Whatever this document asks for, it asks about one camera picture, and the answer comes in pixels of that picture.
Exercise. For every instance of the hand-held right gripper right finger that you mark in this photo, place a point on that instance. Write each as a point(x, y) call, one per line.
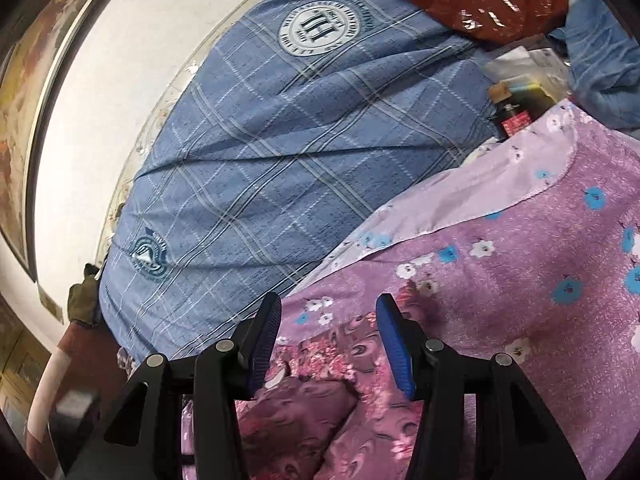
point(395, 345)

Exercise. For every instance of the purple floral blanket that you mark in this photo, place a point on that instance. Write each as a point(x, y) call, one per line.
point(500, 270)

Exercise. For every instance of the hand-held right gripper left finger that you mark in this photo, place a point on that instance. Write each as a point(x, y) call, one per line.
point(264, 340)

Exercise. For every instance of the olive green cloth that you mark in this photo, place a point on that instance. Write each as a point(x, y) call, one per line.
point(82, 300)

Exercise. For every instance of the wooden cabinet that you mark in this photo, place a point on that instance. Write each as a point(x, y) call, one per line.
point(17, 360)

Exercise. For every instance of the blue plaid blanket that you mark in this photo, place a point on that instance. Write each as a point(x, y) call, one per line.
point(280, 160)

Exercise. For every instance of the yellow and blue box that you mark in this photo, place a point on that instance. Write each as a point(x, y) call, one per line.
point(525, 91)

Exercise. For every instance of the clear plastic packaging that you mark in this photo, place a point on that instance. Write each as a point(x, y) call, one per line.
point(520, 62)

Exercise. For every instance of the light blue cloth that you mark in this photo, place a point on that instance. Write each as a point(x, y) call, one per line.
point(600, 55)

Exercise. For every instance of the framed wall picture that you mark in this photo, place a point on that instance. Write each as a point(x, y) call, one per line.
point(30, 110)

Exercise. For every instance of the dark bottle with red label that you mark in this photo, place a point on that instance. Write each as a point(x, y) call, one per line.
point(512, 122)

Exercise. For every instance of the dark pink floral garment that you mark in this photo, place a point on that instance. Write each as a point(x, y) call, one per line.
point(310, 425)

